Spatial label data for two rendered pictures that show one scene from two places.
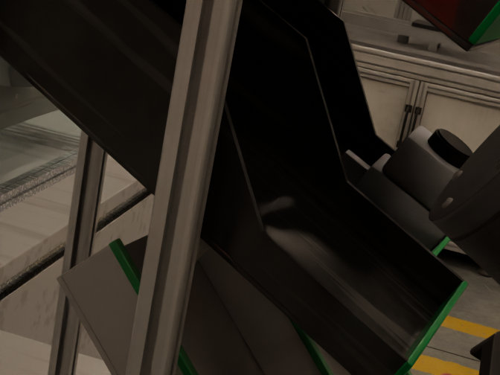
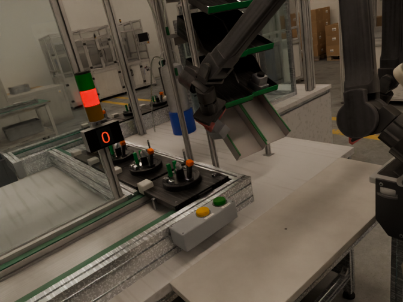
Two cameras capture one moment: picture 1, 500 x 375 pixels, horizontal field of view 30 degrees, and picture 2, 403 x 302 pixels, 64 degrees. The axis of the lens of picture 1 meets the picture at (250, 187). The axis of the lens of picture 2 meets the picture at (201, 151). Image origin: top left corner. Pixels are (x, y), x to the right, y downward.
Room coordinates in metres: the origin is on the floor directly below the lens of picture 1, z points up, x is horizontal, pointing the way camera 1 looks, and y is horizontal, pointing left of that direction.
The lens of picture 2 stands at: (-0.53, -0.77, 1.47)
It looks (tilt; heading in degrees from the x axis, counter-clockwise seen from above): 20 degrees down; 43
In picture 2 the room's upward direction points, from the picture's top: 12 degrees counter-clockwise
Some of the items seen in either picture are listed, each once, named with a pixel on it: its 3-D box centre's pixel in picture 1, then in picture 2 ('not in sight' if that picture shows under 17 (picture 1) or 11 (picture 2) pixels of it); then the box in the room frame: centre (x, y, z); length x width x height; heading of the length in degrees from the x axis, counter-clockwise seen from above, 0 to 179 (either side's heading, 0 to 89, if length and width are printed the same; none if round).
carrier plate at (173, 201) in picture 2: not in sight; (182, 184); (0.20, 0.03, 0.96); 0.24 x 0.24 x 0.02; 79
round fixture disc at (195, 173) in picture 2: not in sight; (181, 179); (0.20, 0.03, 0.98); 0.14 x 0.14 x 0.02
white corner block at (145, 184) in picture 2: not in sight; (146, 187); (0.12, 0.14, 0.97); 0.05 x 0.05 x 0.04; 79
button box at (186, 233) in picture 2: not in sight; (204, 221); (0.07, -0.17, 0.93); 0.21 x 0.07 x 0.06; 169
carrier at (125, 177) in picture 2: not in sight; (143, 159); (0.24, 0.28, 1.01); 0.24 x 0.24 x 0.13; 79
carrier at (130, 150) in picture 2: not in sight; (117, 150); (0.29, 0.52, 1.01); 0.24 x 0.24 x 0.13; 79
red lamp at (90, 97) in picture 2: not in sight; (89, 97); (0.03, 0.18, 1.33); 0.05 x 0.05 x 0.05
